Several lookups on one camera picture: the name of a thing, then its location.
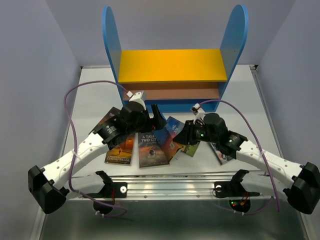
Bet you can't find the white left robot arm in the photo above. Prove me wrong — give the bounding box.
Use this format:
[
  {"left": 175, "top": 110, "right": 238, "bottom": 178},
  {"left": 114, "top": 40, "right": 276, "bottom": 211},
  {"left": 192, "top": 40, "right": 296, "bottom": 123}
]
[{"left": 28, "top": 101, "right": 167, "bottom": 214}]

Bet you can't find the orange Leonard Tolane book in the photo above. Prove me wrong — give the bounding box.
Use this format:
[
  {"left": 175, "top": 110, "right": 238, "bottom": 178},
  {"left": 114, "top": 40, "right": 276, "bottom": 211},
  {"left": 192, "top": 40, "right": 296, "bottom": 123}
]
[{"left": 104, "top": 134, "right": 135, "bottom": 166}]

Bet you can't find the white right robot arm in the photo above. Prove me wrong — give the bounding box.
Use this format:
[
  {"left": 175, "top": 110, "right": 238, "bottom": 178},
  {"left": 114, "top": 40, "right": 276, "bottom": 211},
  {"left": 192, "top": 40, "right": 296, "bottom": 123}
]
[{"left": 173, "top": 113, "right": 320, "bottom": 215}]

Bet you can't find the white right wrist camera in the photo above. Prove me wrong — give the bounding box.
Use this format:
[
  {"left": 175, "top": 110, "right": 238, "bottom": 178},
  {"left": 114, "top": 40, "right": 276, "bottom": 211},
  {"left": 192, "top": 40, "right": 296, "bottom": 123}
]
[{"left": 191, "top": 103, "right": 206, "bottom": 121}]

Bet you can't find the aluminium mounting rail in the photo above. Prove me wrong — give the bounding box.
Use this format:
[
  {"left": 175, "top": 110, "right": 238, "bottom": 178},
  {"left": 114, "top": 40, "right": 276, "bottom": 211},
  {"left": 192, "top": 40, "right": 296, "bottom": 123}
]
[{"left": 71, "top": 171, "right": 287, "bottom": 201}]

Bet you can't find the blue yellow wooden bookshelf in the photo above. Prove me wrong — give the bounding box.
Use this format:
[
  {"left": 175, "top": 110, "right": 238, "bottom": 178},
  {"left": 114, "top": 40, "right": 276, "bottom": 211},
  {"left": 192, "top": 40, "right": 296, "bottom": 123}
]
[{"left": 101, "top": 4, "right": 249, "bottom": 113}]

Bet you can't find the Three Days to See book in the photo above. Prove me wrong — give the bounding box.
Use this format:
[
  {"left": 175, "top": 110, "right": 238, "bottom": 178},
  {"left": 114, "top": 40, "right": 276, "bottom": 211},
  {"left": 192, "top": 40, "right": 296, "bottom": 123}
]
[{"left": 90, "top": 107, "right": 120, "bottom": 135}]

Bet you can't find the Animal Farm book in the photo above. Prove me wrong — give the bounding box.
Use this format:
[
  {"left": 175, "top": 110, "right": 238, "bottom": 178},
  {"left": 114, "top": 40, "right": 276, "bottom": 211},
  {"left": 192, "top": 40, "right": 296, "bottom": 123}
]
[{"left": 167, "top": 116, "right": 199, "bottom": 157}]

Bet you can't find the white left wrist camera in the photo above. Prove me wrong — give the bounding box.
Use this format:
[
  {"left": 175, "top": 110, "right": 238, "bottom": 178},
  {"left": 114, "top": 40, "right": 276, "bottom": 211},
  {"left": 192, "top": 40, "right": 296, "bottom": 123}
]
[{"left": 126, "top": 90, "right": 147, "bottom": 110}]

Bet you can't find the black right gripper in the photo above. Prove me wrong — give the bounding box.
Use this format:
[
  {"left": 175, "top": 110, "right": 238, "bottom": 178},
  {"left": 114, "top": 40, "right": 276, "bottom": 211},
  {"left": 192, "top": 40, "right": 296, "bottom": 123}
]
[{"left": 171, "top": 120, "right": 218, "bottom": 147}]

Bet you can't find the Little Women book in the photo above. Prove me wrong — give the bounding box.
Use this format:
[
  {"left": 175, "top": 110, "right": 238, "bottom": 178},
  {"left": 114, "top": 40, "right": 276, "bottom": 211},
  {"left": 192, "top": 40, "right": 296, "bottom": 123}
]
[{"left": 208, "top": 142, "right": 233, "bottom": 165}]

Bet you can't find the Jane Eyre book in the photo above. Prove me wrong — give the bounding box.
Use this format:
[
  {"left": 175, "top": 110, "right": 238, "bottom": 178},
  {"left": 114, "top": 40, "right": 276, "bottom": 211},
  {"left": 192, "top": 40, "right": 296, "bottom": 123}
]
[{"left": 154, "top": 124, "right": 186, "bottom": 162}]

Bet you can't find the A Tale of Two Cities book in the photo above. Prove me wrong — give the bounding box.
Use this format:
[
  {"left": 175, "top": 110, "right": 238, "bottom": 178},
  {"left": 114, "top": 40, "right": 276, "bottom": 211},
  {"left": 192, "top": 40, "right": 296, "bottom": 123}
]
[{"left": 138, "top": 132, "right": 169, "bottom": 169}]

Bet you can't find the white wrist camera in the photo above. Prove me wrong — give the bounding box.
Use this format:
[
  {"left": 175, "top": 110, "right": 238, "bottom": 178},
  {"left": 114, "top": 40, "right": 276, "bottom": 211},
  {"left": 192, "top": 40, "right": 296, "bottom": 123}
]
[
  {"left": 191, "top": 103, "right": 206, "bottom": 121},
  {"left": 126, "top": 90, "right": 147, "bottom": 110}
]

